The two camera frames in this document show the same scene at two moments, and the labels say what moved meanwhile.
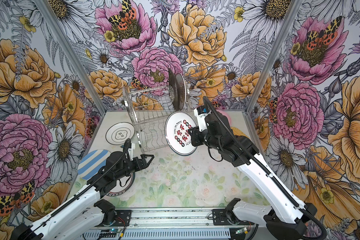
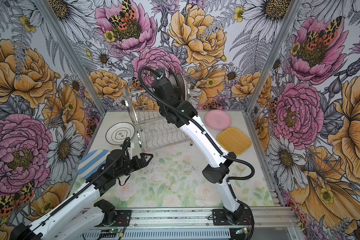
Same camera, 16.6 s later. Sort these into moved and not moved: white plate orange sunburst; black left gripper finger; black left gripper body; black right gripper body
Moved: black right gripper body
Not moved: white plate orange sunburst; black left gripper finger; black left gripper body
